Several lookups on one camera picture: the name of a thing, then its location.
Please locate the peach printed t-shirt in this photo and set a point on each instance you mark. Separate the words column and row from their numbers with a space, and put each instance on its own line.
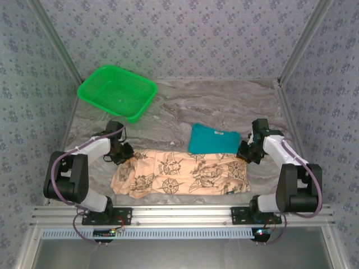
column 179, row 173

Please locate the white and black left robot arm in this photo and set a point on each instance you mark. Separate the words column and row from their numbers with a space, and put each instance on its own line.
column 95, row 145

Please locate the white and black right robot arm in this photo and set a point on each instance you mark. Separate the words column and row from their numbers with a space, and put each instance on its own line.
column 273, row 148

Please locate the teal folded t-shirt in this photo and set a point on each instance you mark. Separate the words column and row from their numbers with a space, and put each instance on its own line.
column 213, row 143

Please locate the green plastic basket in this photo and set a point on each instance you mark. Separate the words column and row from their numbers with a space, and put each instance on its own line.
column 117, row 89

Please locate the grey sheet metal panel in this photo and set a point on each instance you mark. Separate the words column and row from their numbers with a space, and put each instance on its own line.
column 179, row 255

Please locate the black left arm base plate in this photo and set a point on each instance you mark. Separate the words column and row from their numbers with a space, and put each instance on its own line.
column 123, row 215

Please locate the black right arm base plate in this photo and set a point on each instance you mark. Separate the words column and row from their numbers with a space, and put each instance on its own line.
column 239, row 215

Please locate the aluminium mounting rail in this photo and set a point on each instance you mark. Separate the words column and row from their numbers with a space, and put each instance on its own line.
column 179, row 215

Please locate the aluminium frame post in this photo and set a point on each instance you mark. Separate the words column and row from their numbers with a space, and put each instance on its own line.
column 305, row 42
column 56, row 42

